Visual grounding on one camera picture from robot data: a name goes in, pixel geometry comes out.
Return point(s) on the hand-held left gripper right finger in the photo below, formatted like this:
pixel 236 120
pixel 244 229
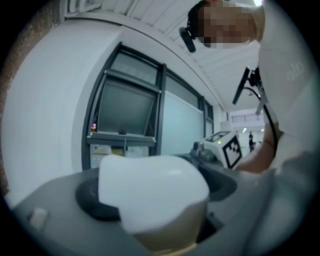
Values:
pixel 221 186

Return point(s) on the black head camera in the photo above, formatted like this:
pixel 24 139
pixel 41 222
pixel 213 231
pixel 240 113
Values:
pixel 188 40

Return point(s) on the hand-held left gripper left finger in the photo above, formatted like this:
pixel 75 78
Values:
pixel 90 200

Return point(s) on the person's white shirt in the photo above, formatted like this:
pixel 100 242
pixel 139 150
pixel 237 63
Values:
pixel 287 75

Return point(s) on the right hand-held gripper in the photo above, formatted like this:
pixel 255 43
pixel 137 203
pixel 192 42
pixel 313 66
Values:
pixel 225 147

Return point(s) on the person's face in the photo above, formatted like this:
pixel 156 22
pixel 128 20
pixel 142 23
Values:
pixel 225 25

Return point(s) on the black framed window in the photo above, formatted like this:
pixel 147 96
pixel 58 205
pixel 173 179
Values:
pixel 140 112

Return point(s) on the person's right forearm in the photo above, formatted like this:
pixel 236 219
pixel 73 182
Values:
pixel 257 160

